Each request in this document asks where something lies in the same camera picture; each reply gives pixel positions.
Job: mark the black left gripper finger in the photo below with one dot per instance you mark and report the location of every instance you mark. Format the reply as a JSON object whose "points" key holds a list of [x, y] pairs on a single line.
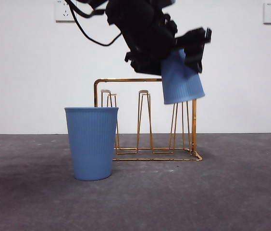
{"points": [[194, 57]]}

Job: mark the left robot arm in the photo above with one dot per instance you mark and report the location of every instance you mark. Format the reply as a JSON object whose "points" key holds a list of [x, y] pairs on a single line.
{"points": [[138, 29]]}

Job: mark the blue ribbed plastic cup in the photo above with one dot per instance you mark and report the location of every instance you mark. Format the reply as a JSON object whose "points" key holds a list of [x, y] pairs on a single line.
{"points": [[91, 144], [181, 84]]}

